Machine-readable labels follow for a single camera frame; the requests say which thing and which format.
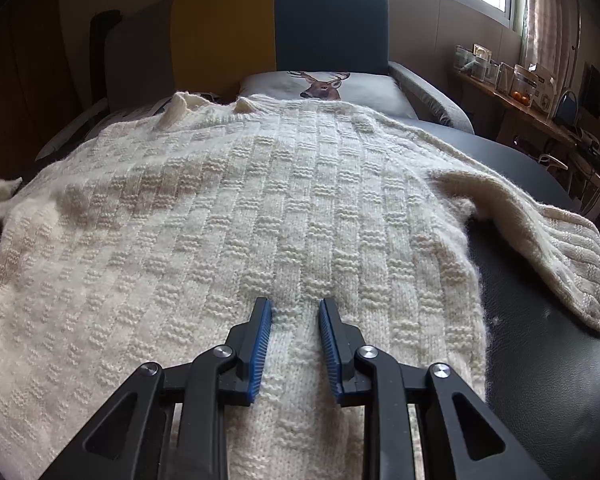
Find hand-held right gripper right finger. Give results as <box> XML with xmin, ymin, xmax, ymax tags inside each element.
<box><xmin>318</xmin><ymin>298</ymin><xmax>551</xmax><ymax>480</ymax></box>

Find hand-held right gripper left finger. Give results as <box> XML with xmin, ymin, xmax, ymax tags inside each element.
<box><xmin>39</xmin><ymin>297</ymin><xmax>272</xmax><ymax>480</ymax></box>

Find cream knitted sweater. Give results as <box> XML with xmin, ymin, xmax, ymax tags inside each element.
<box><xmin>0</xmin><ymin>91</ymin><xmax>600</xmax><ymax>480</ymax></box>

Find black chair back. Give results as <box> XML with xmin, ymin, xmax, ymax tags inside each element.
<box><xmin>89</xmin><ymin>10</ymin><xmax>124</xmax><ymax>107</ymax></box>

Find black leather bed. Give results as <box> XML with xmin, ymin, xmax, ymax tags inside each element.
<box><xmin>415</xmin><ymin>120</ymin><xmax>600</xmax><ymax>480</ymax></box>

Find white deer print pillow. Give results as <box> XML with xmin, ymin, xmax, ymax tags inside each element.
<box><xmin>237</xmin><ymin>71</ymin><xmax>421</xmax><ymax>121</ymax></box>

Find grey upholstered armrest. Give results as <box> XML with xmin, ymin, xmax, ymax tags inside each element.
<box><xmin>387</xmin><ymin>61</ymin><xmax>476</xmax><ymax>135</ymax></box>

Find wooden side shelf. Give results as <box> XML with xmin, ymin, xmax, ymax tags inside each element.
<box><xmin>452</xmin><ymin>67</ymin><xmax>600</xmax><ymax>211</ymax></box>

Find grey yellow teal padded headboard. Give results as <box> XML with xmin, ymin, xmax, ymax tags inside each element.
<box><xmin>102</xmin><ymin>0</ymin><xmax>391</xmax><ymax>111</ymax></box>

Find clear storage containers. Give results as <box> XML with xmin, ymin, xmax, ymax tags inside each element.
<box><xmin>454</xmin><ymin>44</ymin><xmax>499</xmax><ymax>84</ymax></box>

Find blue round chair back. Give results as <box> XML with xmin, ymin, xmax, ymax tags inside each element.
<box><xmin>555</xmin><ymin>89</ymin><xmax>581</xmax><ymax>128</ymax></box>

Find black monitor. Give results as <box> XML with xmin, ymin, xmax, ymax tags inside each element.
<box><xmin>580</xmin><ymin>62</ymin><xmax>600</xmax><ymax>111</ymax></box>

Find pale patterned curtain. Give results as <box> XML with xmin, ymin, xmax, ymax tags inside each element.
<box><xmin>522</xmin><ymin>0</ymin><xmax>581</xmax><ymax>66</ymax></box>

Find white bed rail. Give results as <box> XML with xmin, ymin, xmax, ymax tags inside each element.
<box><xmin>36</xmin><ymin>96</ymin><xmax>177</xmax><ymax>162</ymax></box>

